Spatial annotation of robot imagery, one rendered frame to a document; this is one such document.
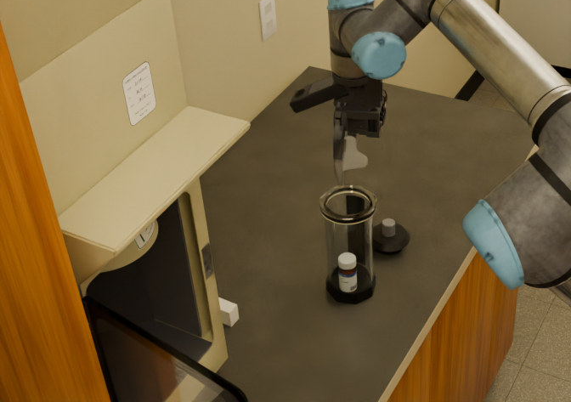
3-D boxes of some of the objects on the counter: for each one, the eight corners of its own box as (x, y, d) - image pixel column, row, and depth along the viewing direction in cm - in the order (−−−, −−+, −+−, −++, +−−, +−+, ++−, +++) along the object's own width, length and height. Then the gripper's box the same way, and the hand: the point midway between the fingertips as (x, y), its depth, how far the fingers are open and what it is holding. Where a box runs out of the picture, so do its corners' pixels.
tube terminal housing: (14, 432, 162) (-138, 52, 115) (127, 315, 183) (36, -44, 137) (123, 487, 151) (4, 93, 104) (228, 356, 172) (168, -19, 126)
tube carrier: (330, 262, 190) (326, 181, 177) (381, 268, 187) (381, 187, 174) (319, 297, 182) (313, 215, 169) (371, 305, 179) (370, 222, 166)
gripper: (372, 99, 146) (374, 197, 158) (391, 45, 159) (391, 139, 172) (320, 95, 148) (326, 193, 160) (343, 42, 162) (347, 135, 174)
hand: (345, 162), depth 167 cm, fingers open, 12 cm apart
